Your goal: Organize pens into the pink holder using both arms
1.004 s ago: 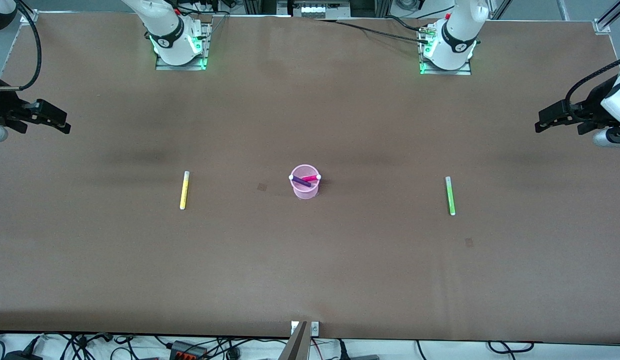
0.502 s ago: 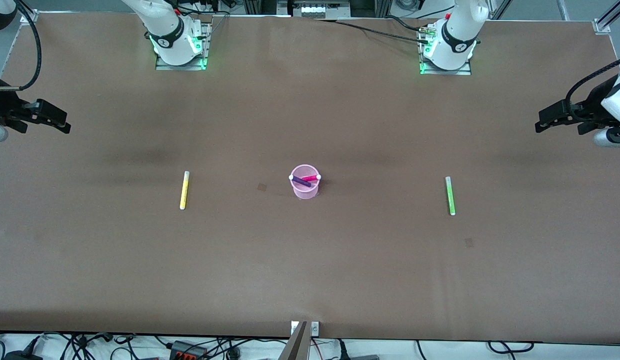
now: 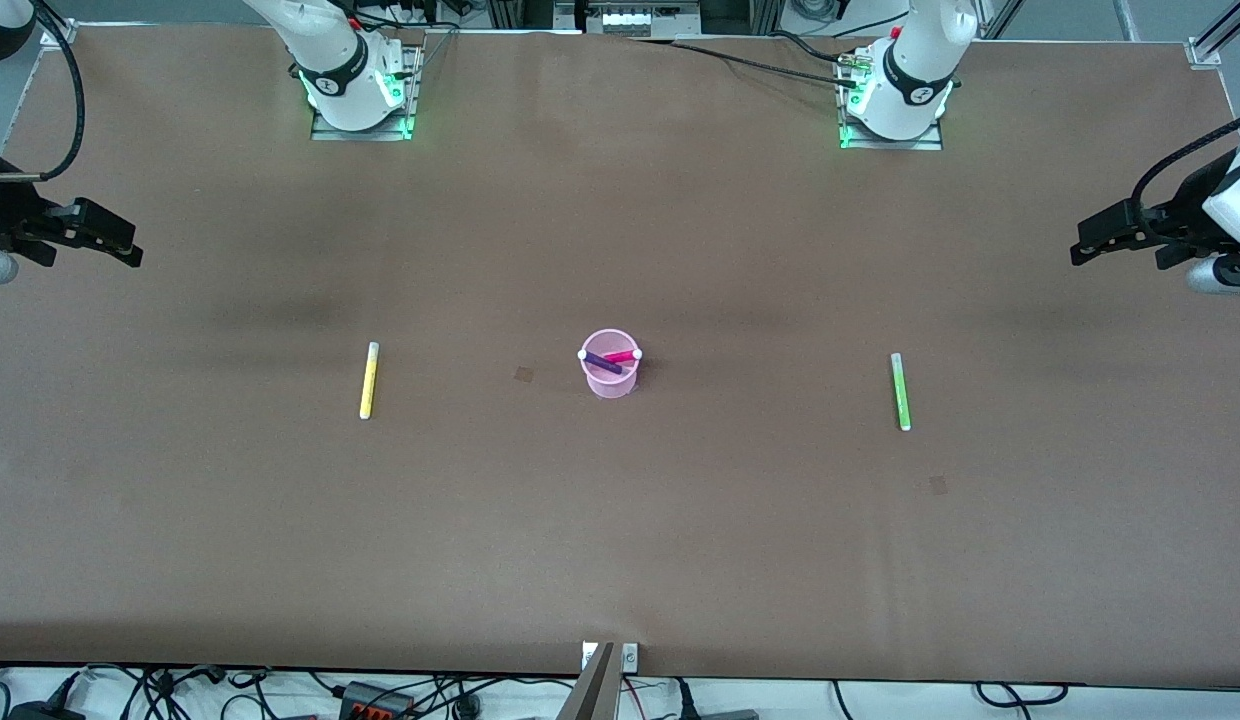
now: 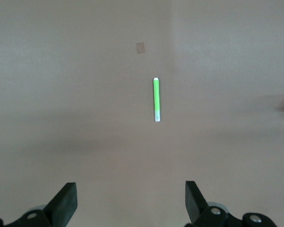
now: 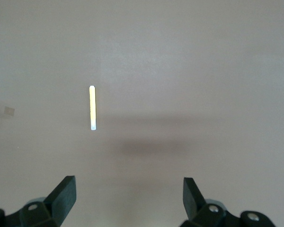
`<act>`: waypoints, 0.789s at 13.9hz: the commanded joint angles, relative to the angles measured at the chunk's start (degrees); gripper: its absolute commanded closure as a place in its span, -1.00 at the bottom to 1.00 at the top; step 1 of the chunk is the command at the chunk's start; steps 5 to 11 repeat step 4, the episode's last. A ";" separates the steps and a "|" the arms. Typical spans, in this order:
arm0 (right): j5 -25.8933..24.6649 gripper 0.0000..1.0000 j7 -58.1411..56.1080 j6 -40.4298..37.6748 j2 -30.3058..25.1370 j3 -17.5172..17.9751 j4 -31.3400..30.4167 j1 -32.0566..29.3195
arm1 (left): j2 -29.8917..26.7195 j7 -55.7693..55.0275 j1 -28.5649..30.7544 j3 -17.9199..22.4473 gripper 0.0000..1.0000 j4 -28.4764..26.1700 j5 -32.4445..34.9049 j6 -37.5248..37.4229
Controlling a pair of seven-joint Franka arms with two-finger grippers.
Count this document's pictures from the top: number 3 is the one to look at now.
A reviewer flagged pink pen holder cup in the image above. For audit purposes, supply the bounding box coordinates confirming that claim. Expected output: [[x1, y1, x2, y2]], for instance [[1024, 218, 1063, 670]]
[[578, 329, 643, 400]]

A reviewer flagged metal equipment rack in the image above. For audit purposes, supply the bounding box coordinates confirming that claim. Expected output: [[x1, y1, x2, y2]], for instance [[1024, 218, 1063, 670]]
[[485, 0, 786, 39]]

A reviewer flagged black orange power strip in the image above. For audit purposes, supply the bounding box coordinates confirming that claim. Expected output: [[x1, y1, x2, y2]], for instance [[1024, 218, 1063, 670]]
[[338, 680, 418, 720]]

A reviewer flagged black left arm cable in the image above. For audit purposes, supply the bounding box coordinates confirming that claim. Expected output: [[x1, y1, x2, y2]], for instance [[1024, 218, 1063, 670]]
[[1130, 110, 1240, 226]]

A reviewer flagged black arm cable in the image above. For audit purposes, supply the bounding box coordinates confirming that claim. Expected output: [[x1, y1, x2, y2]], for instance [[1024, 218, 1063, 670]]
[[0, 0, 86, 183], [1130, 110, 1240, 226]]

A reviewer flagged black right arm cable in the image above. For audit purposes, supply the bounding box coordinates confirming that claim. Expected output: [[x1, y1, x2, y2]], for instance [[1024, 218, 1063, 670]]
[[0, 0, 86, 183]]

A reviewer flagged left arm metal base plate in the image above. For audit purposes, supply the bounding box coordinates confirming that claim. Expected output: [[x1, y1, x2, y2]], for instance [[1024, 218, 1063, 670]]
[[837, 45, 946, 152]]

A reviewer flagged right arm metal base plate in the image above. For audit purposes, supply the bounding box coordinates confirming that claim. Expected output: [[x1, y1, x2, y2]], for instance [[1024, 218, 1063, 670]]
[[310, 42, 426, 142]]

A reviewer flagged black cable on table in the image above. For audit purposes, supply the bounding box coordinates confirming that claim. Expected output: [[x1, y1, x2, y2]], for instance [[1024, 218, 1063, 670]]
[[630, 36, 861, 89]]

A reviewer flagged looped black floor cable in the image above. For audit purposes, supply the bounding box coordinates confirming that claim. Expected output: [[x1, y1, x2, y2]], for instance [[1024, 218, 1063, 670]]
[[975, 683, 1071, 711]]

